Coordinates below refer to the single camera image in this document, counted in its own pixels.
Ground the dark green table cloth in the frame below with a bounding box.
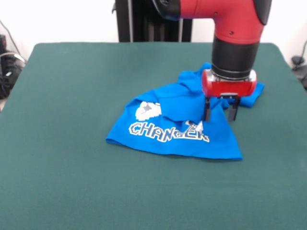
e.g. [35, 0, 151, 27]
[0, 42, 307, 230]

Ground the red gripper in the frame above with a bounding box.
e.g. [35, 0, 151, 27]
[201, 69, 258, 122]

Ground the small black device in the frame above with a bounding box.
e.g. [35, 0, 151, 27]
[0, 34, 8, 52]

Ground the black bag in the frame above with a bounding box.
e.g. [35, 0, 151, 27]
[0, 51, 26, 100]

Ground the blue printed t-shirt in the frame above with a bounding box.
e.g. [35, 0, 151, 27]
[105, 62, 265, 161]

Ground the grey cable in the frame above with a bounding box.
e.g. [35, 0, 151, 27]
[0, 20, 27, 63]

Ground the black round adapter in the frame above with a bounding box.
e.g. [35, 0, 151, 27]
[291, 55, 305, 66]

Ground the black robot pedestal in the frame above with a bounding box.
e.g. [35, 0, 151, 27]
[112, 0, 192, 43]

